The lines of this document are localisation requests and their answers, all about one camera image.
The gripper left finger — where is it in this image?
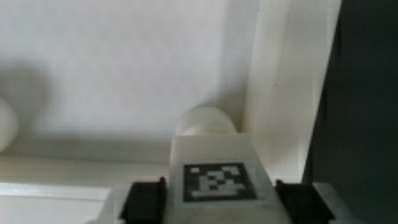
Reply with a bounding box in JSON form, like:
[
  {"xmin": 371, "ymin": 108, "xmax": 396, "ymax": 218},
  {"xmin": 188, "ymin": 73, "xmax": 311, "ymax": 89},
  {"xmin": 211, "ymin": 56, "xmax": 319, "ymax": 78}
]
[{"xmin": 87, "ymin": 176, "xmax": 170, "ymax": 224}]

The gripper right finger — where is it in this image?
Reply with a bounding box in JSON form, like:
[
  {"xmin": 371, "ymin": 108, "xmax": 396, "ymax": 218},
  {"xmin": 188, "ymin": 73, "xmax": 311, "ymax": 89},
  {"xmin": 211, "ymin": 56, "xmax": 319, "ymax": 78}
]
[{"xmin": 271, "ymin": 179, "xmax": 357, "ymax": 224}]

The white leg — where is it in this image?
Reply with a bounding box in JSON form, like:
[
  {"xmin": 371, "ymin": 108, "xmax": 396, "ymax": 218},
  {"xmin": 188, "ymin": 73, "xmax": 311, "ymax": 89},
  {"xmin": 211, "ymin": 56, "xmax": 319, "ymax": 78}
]
[{"xmin": 165, "ymin": 107, "xmax": 291, "ymax": 224}]

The white square tabletop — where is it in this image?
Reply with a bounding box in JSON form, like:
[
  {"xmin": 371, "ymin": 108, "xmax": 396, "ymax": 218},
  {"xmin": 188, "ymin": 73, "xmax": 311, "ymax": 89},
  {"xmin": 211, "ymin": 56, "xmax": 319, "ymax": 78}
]
[{"xmin": 0, "ymin": 0, "xmax": 343, "ymax": 224}]

